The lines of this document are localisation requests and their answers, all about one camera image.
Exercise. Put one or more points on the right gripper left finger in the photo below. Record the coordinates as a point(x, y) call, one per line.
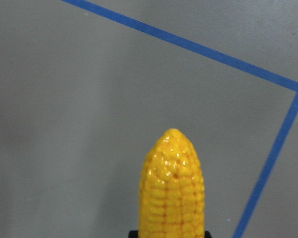
point(133, 234)

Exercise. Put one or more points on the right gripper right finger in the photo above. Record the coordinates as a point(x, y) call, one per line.
point(207, 234)

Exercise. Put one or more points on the yellow plastic corn cob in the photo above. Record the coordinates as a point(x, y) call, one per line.
point(172, 191)

